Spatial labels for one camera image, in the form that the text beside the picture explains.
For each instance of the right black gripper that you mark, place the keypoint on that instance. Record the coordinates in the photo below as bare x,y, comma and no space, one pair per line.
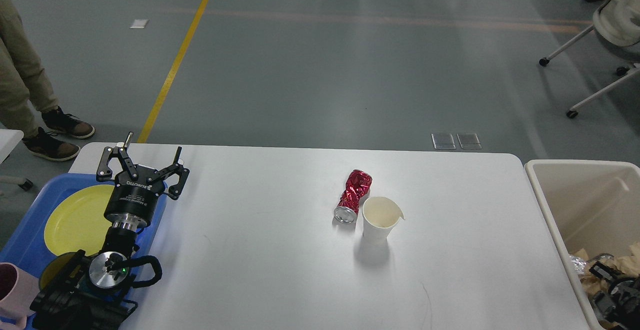
619,303

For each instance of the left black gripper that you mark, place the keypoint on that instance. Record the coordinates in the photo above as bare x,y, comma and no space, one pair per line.
135,200

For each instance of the brown paper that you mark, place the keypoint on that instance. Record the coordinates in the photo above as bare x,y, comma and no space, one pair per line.
628,264

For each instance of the aluminium foil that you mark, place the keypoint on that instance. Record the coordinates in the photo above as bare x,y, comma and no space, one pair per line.
581,266

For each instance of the yellow plate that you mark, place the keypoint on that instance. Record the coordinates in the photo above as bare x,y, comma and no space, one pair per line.
78,222

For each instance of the pink mug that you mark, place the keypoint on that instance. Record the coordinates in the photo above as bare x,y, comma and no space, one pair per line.
18,290

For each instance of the white paper cup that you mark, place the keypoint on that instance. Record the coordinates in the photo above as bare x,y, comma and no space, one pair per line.
380,215

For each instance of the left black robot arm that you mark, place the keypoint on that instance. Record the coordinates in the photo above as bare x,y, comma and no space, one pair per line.
89,291

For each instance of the beige plastic bin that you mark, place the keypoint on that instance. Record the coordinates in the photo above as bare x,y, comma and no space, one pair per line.
590,205

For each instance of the person in khaki trousers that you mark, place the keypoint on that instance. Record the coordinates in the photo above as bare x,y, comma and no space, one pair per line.
28,103

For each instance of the white side table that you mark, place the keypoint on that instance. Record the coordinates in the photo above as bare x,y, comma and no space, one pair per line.
9,139

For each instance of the white floor marker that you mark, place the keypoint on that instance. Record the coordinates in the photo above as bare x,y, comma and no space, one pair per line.
139,23

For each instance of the crushed red can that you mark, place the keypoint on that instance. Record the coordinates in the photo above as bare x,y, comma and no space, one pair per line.
357,186

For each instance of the floor socket plate right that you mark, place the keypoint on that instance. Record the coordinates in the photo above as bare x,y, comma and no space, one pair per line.
469,141

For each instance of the floor socket plate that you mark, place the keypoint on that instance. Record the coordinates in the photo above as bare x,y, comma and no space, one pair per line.
443,141
469,141

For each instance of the floor socket plate left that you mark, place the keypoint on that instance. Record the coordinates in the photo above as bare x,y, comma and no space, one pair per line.
443,141

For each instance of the white office chair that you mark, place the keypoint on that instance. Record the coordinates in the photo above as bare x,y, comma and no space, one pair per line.
616,25

